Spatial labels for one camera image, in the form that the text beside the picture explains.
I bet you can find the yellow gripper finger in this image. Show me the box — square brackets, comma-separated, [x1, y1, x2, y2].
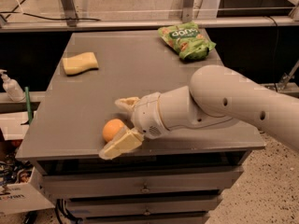
[99, 126, 144, 160]
[115, 97, 140, 112]

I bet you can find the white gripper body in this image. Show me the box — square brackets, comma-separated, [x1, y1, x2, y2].
[131, 92, 169, 139]

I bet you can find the orange fruit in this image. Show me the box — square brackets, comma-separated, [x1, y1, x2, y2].
[102, 119, 124, 142]

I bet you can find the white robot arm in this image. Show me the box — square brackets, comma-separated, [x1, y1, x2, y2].
[99, 65, 299, 160]

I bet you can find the yellow sponge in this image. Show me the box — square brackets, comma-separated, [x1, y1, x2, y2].
[62, 52, 99, 76]

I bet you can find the top drawer knob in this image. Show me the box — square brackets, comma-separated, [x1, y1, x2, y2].
[140, 185, 150, 193]

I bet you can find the drawer knob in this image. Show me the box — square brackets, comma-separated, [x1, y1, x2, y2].
[143, 209, 151, 216]
[140, 185, 150, 193]

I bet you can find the grey drawer cabinet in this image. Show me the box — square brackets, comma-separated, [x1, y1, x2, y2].
[18, 31, 263, 224]

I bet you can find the middle drawer knob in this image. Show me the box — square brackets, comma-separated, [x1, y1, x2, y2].
[143, 209, 151, 216]

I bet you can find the green chip bag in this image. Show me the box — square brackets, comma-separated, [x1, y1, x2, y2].
[158, 21, 216, 61]

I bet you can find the green stick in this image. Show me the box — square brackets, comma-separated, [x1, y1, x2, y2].
[24, 87, 34, 125]

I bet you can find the white pump bottle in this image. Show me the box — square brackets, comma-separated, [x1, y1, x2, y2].
[0, 69, 25, 102]

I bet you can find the white cardboard box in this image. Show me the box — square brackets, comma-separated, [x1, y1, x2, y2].
[0, 168, 54, 216]

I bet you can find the black cable on floor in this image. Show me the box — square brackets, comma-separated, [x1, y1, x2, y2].
[0, 11, 102, 22]

